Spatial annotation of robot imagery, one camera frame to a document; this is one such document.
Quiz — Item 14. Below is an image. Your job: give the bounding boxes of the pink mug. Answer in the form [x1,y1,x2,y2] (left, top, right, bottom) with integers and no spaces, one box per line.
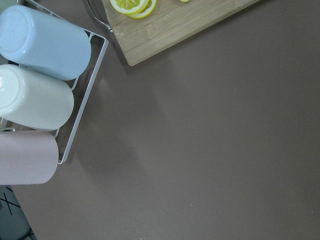
[0,130,59,185]

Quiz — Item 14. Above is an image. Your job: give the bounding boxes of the white wire mug rack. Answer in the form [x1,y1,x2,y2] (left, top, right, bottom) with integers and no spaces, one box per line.
[0,0,110,165]

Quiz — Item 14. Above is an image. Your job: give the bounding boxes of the blue mug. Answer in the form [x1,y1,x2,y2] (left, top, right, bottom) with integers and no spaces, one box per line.
[0,5,92,81]

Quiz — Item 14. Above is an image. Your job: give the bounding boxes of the white mug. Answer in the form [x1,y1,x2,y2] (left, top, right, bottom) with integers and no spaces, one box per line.
[0,64,74,131]

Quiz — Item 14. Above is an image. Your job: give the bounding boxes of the metal cutting board handle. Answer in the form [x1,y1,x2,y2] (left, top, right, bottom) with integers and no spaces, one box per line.
[86,0,113,33]

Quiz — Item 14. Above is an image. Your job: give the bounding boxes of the wooden cutting board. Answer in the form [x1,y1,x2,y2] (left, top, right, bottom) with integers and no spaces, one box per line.
[102,0,255,66]

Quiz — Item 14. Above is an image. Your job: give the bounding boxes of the lemon slice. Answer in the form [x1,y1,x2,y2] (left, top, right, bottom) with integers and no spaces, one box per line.
[127,0,157,19]
[109,0,149,15]

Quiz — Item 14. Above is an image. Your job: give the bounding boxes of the green mug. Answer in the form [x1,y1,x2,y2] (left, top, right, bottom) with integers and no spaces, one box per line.
[0,0,18,9]

